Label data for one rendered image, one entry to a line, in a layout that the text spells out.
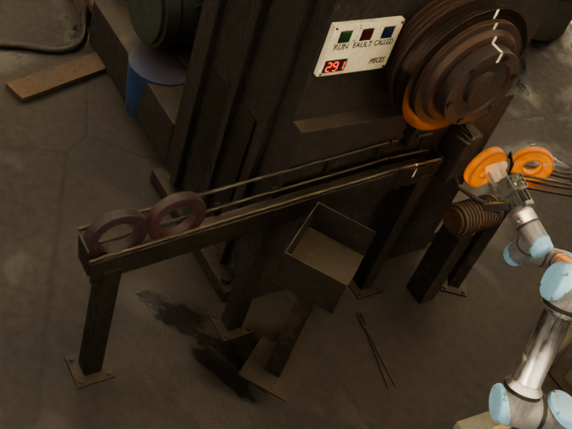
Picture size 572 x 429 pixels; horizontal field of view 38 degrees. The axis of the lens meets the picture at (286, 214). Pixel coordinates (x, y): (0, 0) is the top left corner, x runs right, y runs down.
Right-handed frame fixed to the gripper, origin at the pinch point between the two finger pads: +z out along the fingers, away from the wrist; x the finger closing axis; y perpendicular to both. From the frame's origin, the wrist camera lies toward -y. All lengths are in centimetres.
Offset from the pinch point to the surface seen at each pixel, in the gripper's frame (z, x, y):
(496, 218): -9.5, -27.1, -33.0
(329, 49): 36, 59, 21
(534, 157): 1.8, -33.5, -8.5
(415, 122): 17.5, 24.4, 3.3
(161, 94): 99, 53, -91
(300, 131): 26, 61, -6
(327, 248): -7, 57, -24
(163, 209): 14, 109, -18
